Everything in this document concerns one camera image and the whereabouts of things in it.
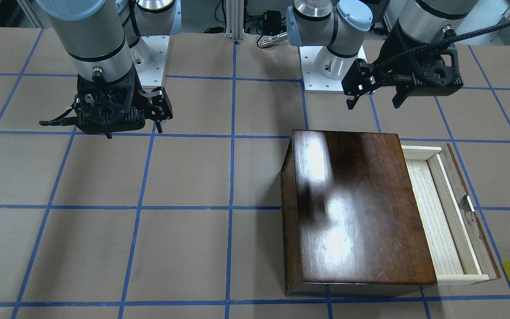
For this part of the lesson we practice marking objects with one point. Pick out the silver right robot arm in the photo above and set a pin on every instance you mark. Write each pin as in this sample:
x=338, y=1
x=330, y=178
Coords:
x=119, y=50

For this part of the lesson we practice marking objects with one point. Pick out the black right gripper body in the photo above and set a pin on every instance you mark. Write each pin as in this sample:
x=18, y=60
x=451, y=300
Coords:
x=161, y=103

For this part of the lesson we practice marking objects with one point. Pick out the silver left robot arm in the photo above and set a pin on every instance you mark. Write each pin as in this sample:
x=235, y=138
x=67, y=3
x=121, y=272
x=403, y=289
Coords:
x=341, y=26

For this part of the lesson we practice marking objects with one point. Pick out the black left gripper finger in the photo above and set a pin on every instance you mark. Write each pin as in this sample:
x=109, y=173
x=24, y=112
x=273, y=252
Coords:
x=400, y=96
x=352, y=101

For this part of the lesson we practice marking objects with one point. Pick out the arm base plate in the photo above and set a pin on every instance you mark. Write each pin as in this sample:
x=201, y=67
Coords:
x=150, y=58
x=326, y=84

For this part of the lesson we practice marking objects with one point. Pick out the dark wooden drawer cabinet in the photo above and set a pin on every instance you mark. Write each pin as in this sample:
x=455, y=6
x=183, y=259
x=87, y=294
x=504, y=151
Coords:
x=351, y=222

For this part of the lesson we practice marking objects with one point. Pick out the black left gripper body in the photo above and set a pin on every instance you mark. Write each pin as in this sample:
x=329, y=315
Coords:
x=395, y=48

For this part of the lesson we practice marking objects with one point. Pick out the aluminium frame post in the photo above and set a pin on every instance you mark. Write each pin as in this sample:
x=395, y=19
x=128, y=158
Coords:
x=234, y=19

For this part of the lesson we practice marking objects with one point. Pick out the light wood drawer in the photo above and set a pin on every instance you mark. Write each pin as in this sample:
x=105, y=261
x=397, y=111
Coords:
x=459, y=248

